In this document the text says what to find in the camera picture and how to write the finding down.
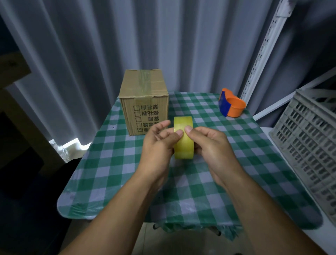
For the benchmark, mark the orange and blue tape dispenser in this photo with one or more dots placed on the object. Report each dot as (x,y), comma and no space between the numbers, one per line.
(232,103)

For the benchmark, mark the person's right forearm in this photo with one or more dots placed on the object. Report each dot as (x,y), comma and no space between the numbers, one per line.
(265,218)

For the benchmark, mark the grey plastic crate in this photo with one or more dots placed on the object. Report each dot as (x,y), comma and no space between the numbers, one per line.
(307,141)

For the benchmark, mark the person's left hand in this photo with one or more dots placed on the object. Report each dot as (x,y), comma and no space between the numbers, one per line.
(154,155)

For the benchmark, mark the green checkered tablecloth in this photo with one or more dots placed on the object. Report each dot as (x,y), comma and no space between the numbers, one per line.
(194,189)

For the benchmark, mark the person's right hand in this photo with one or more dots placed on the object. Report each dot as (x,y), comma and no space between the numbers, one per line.
(215,155)

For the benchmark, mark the yellow tape roll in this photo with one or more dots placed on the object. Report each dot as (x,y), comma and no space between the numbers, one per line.
(183,145)

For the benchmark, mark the person's left thumb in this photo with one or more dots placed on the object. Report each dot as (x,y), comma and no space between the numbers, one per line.
(172,133)

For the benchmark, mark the taped cardboard box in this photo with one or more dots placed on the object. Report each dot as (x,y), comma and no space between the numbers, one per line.
(143,105)

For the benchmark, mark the person's right thumb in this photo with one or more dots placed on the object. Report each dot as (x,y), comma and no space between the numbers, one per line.
(189,133)

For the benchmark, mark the white slotted shelf upright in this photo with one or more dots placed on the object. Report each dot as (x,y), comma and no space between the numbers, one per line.
(265,50)

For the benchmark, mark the wooden furniture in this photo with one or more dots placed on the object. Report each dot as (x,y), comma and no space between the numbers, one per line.
(18,110)

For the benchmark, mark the person's left forearm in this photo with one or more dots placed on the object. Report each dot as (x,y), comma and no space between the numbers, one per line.
(115,212)

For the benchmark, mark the grey curtain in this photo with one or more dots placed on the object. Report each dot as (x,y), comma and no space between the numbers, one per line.
(157,42)

